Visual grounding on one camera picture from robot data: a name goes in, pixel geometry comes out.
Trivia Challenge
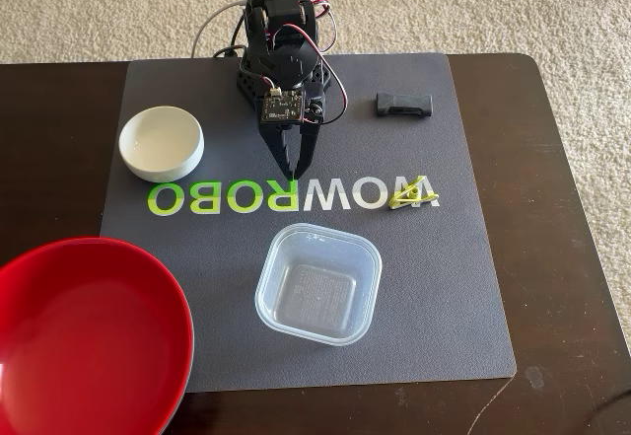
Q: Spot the white cable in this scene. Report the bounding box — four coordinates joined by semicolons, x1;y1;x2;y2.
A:
189;0;247;57

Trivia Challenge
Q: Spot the yellow-green wire clip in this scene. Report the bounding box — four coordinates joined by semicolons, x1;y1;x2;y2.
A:
387;175;429;210

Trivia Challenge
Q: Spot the black bow-tie shaped block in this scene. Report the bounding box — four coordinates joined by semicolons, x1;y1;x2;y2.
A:
376;91;434;119

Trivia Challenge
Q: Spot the grey mat with WOWROBO print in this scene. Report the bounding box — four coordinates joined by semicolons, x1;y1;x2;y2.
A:
100;52;518;395

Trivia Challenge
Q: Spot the black cable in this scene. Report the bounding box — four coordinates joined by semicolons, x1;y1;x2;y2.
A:
212;10;248;59

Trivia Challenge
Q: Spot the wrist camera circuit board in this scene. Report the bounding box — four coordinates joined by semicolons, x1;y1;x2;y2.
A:
259;89;305;124

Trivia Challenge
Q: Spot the small white bowl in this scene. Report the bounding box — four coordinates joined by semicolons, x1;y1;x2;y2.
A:
117;105;205;183

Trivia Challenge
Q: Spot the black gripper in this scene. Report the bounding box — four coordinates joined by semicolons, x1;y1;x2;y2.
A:
257;29;327;181

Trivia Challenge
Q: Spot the clear square plastic container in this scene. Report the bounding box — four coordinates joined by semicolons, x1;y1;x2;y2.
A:
253;222;384;348

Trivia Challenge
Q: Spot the large red bowl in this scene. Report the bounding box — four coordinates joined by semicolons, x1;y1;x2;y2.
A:
0;236;194;435

